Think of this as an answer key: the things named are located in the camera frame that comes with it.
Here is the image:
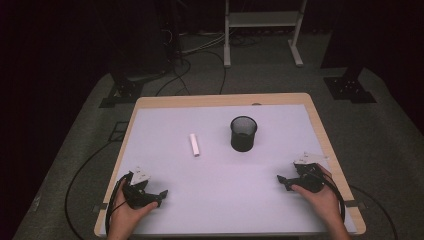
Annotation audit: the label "black floor cable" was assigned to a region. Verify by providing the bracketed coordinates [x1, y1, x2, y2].
[199, 49, 228, 96]
[64, 139, 116, 240]
[349, 184, 400, 240]
[155, 57, 193, 98]

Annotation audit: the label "white floor cables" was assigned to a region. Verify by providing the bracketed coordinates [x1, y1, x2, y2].
[180, 30, 228, 55]

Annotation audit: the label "white metal stand frame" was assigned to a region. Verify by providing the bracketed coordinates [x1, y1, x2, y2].
[223, 0, 308, 69]

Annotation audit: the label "white table mat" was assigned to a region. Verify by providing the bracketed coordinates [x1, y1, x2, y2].
[99, 104, 358, 235]

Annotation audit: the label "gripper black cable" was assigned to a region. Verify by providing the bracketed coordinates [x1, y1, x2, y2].
[104, 171, 134, 236]
[318, 169, 347, 224]

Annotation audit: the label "grey tape strip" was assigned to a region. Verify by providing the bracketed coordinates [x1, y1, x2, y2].
[92, 202, 110, 214]
[344, 199, 367, 210]

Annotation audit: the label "black stand base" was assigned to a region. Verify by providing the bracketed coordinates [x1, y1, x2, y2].
[98, 75, 145, 109]
[323, 65, 378, 105]

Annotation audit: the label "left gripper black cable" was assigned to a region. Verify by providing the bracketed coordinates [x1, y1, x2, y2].
[104, 171, 134, 236]

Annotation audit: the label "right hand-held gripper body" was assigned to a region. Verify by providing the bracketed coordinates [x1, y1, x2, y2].
[292, 152, 330, 194]

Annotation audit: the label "white cylindrical stick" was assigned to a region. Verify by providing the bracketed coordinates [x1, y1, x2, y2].
[189, 133, 201, 158]

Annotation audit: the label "wooden table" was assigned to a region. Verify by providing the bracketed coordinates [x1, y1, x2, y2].
[93, 92, 367, 238]

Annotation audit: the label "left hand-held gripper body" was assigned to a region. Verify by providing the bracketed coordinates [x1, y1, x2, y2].
[121, 166, 162, 211]

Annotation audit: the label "person's right hand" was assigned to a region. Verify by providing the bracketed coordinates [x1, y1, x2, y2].
[291, 164, 342, 225]

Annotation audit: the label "black mesh pen holder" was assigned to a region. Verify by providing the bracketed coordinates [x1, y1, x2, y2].
[229, 115, 259, 153]

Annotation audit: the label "person's left hand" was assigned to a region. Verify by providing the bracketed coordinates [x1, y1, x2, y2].
[108, 177, 160, 235]

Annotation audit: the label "black wire frame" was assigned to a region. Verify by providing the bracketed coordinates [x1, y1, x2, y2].
[107, 120, 130, 143]

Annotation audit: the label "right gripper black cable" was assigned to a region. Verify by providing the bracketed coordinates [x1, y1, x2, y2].
[318, 169, 347, 224]

